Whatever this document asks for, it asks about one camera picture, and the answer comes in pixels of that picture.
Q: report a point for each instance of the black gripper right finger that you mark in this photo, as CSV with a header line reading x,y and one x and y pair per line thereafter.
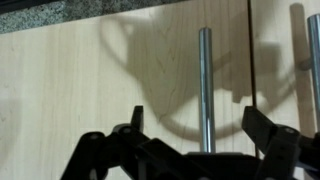
x,y
283,150

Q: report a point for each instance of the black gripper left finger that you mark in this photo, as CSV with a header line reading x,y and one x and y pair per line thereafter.
x,y
110,153

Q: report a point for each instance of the wooden cupboard door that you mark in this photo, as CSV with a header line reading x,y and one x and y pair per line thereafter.
x,y
276,33
66,83

